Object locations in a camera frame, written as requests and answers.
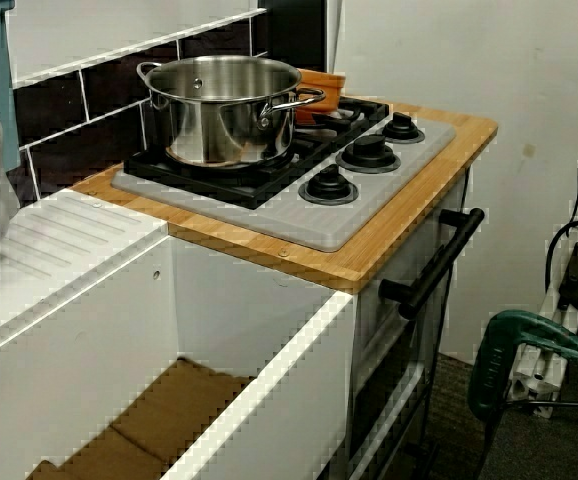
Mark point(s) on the orange pot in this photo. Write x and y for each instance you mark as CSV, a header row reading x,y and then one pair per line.
x,y
319,82

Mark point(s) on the black stove grate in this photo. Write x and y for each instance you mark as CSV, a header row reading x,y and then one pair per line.
x,y
249,187

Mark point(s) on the black stove knob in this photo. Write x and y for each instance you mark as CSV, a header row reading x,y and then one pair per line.
x,y
402,127
329,182
368,150

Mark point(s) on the grey stove plate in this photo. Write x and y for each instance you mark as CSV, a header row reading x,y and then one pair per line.
x,y
369,200

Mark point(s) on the stainless steel pot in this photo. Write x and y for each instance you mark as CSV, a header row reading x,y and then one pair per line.
x,y
219,125

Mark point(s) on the wooden countertop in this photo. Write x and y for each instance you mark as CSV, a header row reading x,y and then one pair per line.
x,y
419,205

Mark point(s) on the white oven door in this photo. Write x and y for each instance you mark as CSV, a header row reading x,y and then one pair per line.
x,y
389,340

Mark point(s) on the brown cardboard piece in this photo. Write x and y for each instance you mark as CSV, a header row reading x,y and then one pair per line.
x,y
169,415

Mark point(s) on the white sink unit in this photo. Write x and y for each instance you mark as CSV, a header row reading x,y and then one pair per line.
x,y
94,325

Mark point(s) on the green clamp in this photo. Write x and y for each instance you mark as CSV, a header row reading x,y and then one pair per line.
x,y
494,365

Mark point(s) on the aluminium extrusion frame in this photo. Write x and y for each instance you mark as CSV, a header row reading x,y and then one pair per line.
x,y
539,380

